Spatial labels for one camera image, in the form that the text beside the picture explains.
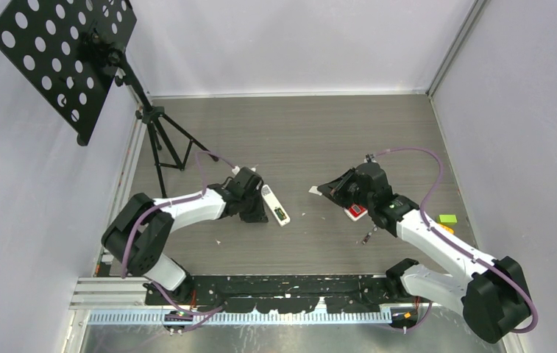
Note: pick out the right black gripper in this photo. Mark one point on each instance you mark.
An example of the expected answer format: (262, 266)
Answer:
(335, 190)

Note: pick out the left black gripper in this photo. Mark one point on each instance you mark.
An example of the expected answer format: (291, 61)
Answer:
(259, 215)

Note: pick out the green battery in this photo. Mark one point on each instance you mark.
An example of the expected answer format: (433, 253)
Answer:
(281, 216)

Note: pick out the white battery cover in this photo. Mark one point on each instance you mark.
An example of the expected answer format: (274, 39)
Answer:
(314, 190)

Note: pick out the long white remote control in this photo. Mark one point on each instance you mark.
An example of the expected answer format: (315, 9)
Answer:
(272, 202)

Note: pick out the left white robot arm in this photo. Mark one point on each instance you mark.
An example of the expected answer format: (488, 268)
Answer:
(138, 234)

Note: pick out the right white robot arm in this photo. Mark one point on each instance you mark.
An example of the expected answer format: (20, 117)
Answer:
(491, 295)

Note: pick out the black purple battery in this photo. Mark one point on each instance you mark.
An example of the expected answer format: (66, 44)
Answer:
(368, 236)

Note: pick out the green block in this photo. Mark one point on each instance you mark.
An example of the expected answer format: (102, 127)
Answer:
(448, 219)

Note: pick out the orange block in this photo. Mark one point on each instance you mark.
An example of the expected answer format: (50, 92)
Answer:
(447, 229)

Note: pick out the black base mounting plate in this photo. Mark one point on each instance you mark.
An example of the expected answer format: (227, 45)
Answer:
(355, 293)

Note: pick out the black perforated music stand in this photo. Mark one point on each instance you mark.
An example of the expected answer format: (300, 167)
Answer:
(72, 52)

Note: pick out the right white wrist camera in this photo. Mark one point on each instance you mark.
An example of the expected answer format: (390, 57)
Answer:
(370, 158)

